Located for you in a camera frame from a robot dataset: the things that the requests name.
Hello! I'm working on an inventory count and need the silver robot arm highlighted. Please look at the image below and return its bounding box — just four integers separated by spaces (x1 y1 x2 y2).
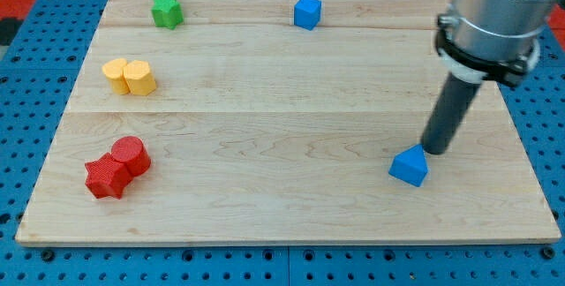
435 0 559 87

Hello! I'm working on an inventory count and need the blue cube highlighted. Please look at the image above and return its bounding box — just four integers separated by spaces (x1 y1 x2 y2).
293 0 322 31

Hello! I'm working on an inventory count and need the blue triangle block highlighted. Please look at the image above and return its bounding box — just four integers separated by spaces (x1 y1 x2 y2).
388 144 429 187

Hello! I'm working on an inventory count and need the wooden board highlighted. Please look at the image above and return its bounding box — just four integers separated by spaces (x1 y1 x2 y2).
16 0 561 247

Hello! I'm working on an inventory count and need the red cylinder block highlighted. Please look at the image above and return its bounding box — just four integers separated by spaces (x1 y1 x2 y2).
110 136 151 177

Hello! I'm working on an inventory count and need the yellow hexagon block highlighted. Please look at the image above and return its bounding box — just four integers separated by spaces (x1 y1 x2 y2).
123 60 157 96

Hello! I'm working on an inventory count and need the green star block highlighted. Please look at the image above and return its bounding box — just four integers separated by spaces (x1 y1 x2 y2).
151 0 184 29

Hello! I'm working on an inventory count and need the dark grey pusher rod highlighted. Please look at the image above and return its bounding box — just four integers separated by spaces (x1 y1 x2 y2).
420 73 481 154

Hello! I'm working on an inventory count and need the yellow cylinder block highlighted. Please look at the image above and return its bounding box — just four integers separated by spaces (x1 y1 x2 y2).
102 58 130 95

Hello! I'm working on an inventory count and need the red star block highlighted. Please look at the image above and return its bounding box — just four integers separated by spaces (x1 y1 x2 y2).
85 153 133 199

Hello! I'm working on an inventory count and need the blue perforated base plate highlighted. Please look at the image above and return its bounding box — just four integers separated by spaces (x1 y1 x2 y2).
1 0 564 285

